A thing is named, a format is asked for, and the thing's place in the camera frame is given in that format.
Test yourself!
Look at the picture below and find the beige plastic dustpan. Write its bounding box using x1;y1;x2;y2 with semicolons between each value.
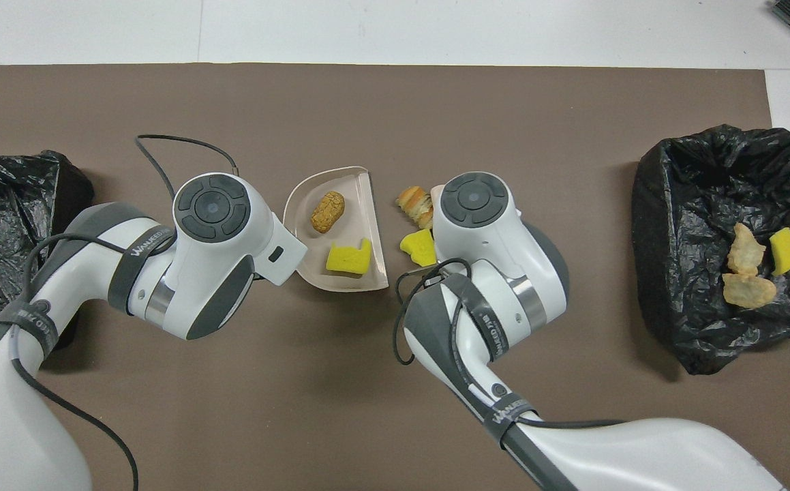
282;166;390;293

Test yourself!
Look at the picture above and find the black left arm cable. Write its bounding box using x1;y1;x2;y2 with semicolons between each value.
10;134;240;491

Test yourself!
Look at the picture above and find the striped croissant piece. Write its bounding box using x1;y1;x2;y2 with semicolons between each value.
395;186;434;230
727;222;767;276

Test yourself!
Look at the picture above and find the brown peanut shaped bread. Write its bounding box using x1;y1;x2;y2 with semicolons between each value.
310;191;346;235

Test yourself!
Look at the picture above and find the brown table mat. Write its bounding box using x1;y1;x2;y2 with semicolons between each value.
0;63;790;491

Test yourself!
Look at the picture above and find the pale bread lump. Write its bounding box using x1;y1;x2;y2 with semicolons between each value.
722;273;778;310

